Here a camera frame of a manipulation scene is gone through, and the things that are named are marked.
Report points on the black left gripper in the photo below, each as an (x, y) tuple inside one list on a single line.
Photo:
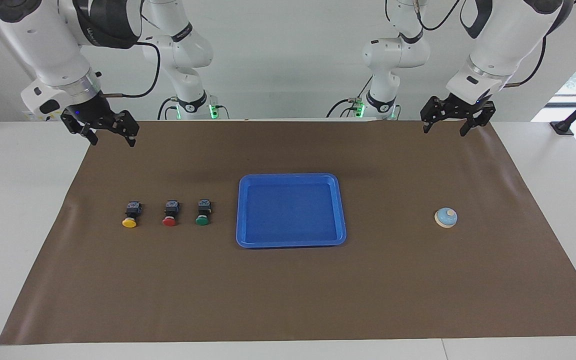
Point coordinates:
[(463, 110)]

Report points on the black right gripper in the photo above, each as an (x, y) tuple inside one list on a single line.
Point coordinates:
[(93, 112)]

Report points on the yellow push button switch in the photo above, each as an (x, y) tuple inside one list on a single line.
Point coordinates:
[(129, 222)]

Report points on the light blue desk bell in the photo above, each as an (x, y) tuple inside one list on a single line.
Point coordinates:
[(445, 218)]

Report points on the red push button switch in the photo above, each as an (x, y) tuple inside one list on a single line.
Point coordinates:
[(170, 221)]

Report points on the green push button switch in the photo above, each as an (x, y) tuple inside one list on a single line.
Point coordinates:
[(202, 219)]

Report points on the blue plastic tray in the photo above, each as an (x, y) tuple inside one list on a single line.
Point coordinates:
[(290, 212)]

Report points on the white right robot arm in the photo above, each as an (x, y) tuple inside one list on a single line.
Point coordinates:
[(43, 45)]

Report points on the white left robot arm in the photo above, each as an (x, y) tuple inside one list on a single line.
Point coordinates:
[(508, 35)]

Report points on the brown table mat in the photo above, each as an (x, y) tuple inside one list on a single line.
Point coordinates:
[(288, 290)]

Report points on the white wall socket box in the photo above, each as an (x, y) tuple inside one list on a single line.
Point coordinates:
[(35, 116)]

